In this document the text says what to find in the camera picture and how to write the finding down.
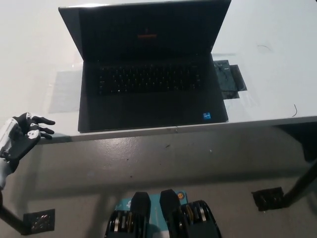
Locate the robot left hand black white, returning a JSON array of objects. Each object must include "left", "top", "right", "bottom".
[{"left": 0, "top": 112, "right": 56, "bottom": 172}]

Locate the dark grey Dell laptop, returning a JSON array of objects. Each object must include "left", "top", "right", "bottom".
[{"left": 58, "top": 0, "right": 232, "bottom": 133}]

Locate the black desk leg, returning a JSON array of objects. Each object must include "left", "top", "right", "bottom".
[
  {"left": 0, "top": 192, "right": 29, "bottom": 236},
  {"left": 283, "top": 158, "right": 317, "bottom": 208}
]

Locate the robot body black ribbed block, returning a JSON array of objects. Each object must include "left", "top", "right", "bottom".
[
  {"left": 104, "top": 191, "right": 152, "bottom": 238},
  {"left": 159, "top": 189, "right": 222, "bottom": 238}
]

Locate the dark desk underframe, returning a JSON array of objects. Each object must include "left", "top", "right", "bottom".
[{"left": 273, "top": 120, "right": 317, "bottom": 162}]

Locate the black floor tape patch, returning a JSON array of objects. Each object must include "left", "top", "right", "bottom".
[
  {"left": 251, "top": 186, "right": 285, "bottom": 212},
  {"left": 22, "top": 208, "right": 56, "bottom": 235}
]

